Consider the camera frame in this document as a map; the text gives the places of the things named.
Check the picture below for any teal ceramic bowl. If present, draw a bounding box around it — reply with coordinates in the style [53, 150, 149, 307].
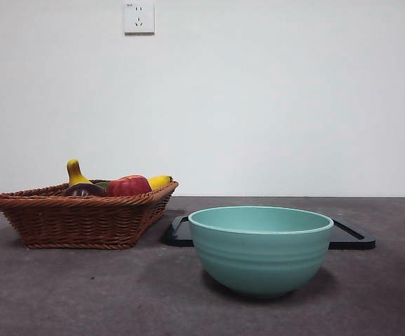
[187, 206, 334, 300]

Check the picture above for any dark purple plum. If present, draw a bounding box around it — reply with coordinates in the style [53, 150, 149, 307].
[62, 183, 107, 197]

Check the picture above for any red bell pepper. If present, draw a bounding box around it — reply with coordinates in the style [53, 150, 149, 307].
[105, 174, 153, 197]

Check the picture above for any yellow banana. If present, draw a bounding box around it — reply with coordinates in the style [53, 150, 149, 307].
[65, 158, 173, 192]

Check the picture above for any brown wicker basket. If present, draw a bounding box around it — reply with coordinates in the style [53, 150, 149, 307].
[0, 180, 179, 250]

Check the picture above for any black rectangular tray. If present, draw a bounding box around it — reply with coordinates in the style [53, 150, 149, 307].
[162, 215, 377, 251]

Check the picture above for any white wall socket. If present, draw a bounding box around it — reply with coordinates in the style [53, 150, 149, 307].
[124, 1, 155, 36]

